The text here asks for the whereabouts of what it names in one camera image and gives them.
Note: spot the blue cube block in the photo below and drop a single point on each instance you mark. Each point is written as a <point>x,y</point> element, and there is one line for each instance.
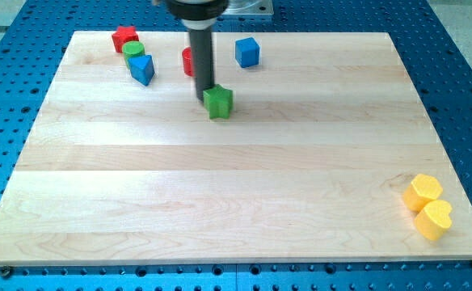
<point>247,52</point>

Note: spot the yellow heart block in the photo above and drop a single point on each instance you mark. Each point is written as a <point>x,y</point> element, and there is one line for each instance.
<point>434,220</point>

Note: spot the black cylindrical tool mount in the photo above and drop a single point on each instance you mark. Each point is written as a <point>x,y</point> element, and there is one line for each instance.
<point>197,14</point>

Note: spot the yellow hexagon block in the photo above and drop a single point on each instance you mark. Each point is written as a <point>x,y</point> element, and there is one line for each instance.
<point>422,190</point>

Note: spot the green star block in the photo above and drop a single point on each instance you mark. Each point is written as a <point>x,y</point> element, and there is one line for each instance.
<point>218,101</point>

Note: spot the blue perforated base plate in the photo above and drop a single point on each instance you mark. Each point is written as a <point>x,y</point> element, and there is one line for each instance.
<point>436,50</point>

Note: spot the red star block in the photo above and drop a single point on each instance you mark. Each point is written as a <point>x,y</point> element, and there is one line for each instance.
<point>123,35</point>

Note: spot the black pusher rod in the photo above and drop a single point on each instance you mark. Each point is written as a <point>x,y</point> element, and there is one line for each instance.
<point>201,43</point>

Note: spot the green cylinder block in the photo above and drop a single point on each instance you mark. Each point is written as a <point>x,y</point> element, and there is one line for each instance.
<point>133,48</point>

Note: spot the red cylinder block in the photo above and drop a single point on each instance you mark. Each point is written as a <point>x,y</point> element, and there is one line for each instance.
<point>187,62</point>

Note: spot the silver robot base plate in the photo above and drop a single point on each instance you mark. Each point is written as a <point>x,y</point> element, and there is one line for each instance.
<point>249,7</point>

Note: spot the blue triangle block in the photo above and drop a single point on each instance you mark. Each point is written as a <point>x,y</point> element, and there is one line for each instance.
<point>142,69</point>

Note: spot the light wooden board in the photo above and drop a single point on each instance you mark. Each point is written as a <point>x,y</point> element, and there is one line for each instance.
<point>325,135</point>

